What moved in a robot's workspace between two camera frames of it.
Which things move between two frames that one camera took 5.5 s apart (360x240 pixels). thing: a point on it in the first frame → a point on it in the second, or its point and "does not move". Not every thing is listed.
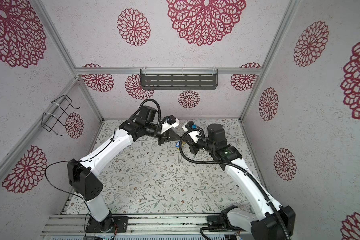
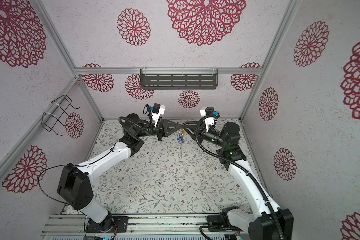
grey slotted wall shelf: x=176 y=79 does not move
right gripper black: x=192 y=145 → x=199 y=136
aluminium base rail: x=83 y=226 does not move
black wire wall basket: x=49 y=120 does not move
